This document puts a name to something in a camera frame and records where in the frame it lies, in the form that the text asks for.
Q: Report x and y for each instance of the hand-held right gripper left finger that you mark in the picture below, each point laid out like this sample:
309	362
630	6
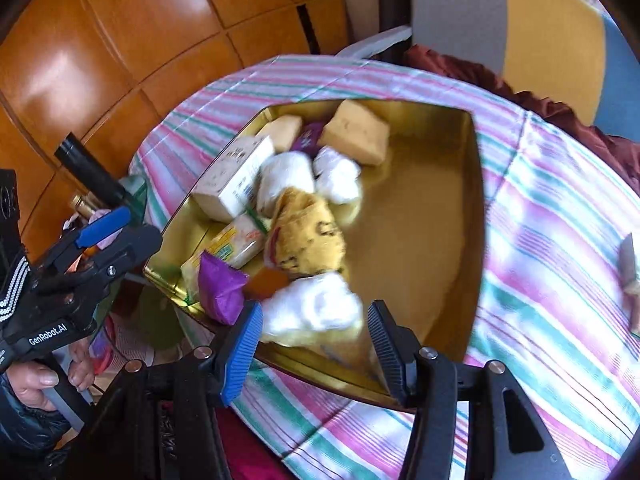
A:
240	355

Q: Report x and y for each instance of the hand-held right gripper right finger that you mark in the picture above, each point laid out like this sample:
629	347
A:
387	350

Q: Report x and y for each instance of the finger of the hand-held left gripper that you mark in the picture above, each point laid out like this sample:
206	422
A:
102	225
130	247

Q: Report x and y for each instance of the purple snack packet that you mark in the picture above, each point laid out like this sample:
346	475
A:
306	139
220	287

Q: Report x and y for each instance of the yellow snack packet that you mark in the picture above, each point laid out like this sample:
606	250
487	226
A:
235	245

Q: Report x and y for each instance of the gold tin box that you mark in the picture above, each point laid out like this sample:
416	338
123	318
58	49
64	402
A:
415	235

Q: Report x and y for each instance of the white carton box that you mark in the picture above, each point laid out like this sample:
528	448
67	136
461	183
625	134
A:
235	180

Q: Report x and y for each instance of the yellow plush toy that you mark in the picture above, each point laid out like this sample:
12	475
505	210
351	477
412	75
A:
310	235

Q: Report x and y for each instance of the white sock with blue trim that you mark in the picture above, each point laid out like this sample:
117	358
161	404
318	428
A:
285	180

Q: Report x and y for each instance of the white cotton ball bag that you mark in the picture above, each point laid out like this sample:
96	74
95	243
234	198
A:
339	176

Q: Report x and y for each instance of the yellow sponge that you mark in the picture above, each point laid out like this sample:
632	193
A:
282	130
357	132

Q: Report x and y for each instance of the person's left hand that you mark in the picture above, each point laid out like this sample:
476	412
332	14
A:
35	385

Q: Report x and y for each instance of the gold bottle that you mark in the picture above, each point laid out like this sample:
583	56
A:
85	205

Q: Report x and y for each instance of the black tube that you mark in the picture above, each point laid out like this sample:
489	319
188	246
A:
87	165

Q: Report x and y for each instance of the red cloth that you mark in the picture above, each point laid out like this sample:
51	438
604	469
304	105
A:
240	445

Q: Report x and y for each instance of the striped tablecloth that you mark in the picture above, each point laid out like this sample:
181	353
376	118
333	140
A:
540	270

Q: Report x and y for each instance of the maroon blanket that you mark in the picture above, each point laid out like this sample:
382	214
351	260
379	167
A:
525	95

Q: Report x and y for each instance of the grey yellow blue headboard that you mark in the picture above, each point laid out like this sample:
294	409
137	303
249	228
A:
525	25

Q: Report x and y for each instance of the white bed rail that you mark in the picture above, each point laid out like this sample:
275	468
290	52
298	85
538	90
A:
375	42

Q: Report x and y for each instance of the black post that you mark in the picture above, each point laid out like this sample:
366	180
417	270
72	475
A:
392	0

